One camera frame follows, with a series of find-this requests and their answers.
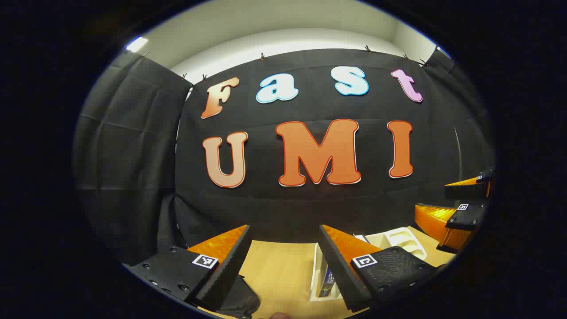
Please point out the blue cover book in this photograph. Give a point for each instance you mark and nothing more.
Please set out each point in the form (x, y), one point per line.
(328, 281)

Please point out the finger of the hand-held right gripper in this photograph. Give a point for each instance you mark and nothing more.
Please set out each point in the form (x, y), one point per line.
(465, 191)
(465, 217)

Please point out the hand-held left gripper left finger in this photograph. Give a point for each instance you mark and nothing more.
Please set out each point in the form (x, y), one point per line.
(223, 270)

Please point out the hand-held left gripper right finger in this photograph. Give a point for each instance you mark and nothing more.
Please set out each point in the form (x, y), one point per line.
(343, 270)

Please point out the ceiling light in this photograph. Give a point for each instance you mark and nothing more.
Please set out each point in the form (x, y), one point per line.
(136, 44)

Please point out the white bookshelf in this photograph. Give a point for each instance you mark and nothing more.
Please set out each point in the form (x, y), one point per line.
(398, 239)

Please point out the black schoolbag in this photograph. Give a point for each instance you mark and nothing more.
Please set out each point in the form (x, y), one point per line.
(243, 297)

